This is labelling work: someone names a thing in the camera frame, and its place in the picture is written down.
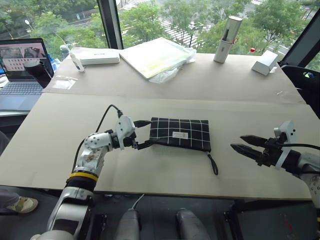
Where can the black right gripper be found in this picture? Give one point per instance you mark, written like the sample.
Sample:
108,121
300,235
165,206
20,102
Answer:
271,152

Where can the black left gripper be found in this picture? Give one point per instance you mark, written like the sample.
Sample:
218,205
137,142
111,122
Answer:
130,142

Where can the black checked zipper pouch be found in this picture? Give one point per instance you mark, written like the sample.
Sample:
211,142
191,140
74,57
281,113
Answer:
180,133

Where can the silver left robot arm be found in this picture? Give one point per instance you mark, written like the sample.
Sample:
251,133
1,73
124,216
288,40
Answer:
87,162

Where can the open laptop computer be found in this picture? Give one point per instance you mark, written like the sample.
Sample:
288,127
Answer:
20,72

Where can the clear plastic bag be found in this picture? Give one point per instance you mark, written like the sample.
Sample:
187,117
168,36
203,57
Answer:
165,75

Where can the plastic-wrapped white package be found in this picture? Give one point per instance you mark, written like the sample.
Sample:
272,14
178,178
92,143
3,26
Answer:
155,57

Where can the small white carton box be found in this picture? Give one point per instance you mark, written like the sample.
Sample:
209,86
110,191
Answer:
265,62

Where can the flat white box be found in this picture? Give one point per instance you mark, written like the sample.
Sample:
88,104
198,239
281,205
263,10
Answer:
98,57

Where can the small clear zip bag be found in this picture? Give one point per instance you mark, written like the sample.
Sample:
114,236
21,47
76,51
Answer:
63,82

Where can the small red object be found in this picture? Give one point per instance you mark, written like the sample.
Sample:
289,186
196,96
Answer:
253,50

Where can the small white tube bottle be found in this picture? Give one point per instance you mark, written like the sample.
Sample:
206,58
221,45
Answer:
78,63

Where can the silver cylindrical device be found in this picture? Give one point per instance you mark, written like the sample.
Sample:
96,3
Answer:
226,42

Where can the black window pillar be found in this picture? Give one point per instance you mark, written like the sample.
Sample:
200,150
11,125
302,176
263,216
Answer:
110,25

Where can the blue plastic bag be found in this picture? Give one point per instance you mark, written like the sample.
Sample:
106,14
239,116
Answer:
53,62

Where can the black cylindrical device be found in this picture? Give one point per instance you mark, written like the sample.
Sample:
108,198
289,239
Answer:
37,72

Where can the grey trouser leg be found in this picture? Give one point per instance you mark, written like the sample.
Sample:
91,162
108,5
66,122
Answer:
7,200

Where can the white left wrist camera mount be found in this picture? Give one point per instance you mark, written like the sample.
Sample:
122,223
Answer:
125,128

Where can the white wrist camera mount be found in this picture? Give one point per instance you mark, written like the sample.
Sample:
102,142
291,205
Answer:
287,135
125,128

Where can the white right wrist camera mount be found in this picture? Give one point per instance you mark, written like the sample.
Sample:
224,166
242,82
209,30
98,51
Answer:
287,135

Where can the black slanted window frame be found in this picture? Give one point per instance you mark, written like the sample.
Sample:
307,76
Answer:
301,42

